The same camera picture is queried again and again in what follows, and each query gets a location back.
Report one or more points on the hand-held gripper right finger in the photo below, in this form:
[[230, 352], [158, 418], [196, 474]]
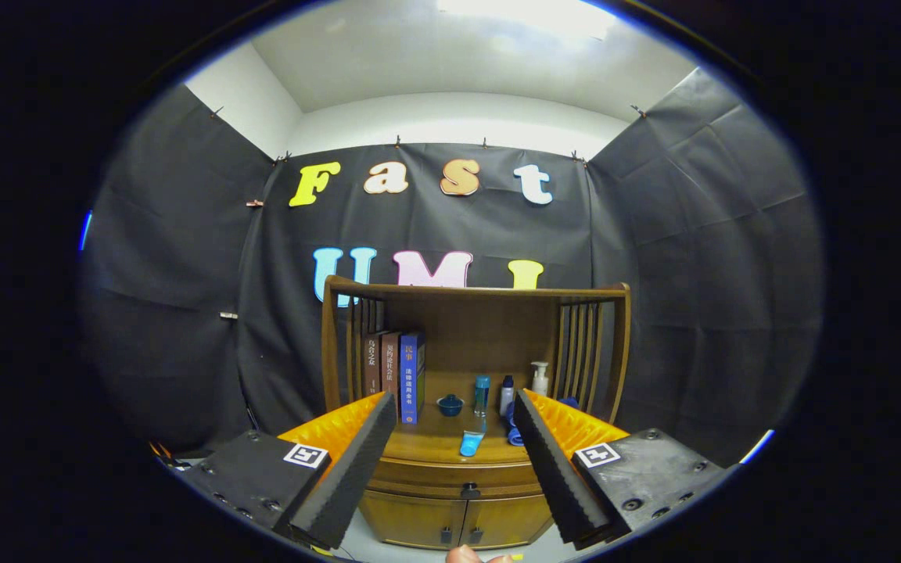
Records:
[[556, 477]]

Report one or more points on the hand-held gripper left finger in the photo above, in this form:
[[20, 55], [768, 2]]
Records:
[[353, 473]]

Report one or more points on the wooden drawer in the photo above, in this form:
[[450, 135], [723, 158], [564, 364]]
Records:
[[427, 473]]

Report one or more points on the light blue tube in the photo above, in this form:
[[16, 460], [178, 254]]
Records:
[[472, 444]]

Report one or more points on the wooden cabinet door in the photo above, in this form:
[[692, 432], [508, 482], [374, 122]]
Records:
[[411, 518], [509, 518]]

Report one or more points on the wooden countertop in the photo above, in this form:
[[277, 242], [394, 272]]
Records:
[[435, 438]]

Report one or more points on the wooden cabinet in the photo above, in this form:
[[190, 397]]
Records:
[[482, 328]]

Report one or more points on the blue folded towel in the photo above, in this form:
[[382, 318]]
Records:
[[515, 430]]

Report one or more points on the white bottle dark cap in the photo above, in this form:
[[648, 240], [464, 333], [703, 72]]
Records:
[[506, 397]]

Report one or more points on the white pump bottle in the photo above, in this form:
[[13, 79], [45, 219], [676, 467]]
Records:
[[540, 381]]

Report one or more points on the clear blue bottle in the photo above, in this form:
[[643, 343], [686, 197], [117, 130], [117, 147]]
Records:
[[482, 395]]

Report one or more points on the dark brown book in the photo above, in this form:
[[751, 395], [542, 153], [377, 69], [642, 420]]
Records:
[[372, 363]]

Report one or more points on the blue book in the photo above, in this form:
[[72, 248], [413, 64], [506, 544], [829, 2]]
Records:
[[411, 375]]

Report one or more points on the blue lidded teacup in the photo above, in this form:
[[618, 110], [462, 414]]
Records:
[[450, 407]]

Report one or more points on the reddish brown book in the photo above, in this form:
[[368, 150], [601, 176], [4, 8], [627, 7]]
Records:
[[391, 361]]

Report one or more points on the black backdrop cloth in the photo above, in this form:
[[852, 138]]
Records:
[[435, 227]]

